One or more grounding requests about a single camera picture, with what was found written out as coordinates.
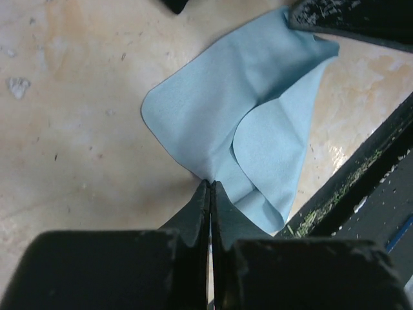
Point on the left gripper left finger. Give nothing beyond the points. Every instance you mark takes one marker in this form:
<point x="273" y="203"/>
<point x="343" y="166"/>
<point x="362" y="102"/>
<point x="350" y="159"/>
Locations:
<point x="165" y="268"/>

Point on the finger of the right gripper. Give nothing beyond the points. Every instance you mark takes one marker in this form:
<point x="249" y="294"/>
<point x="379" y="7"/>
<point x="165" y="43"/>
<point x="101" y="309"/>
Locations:
<point x="386" y="23"/>

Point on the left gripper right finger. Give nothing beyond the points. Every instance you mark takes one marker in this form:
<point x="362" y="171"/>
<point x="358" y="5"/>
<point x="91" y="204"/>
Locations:
<point x="253" y="270"/>

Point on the light blue cleaning cloth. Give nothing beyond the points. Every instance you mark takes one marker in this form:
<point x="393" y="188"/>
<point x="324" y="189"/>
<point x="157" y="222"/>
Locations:
<point x="241" y="111"/>

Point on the black floral t-shirt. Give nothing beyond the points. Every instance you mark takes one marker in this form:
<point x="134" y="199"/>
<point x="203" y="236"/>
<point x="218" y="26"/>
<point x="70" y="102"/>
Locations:
<point x="175" y="6"/>

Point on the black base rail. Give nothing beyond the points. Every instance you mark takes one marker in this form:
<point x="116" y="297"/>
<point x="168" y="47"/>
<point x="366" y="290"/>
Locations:
<point x="369" y="197"/>

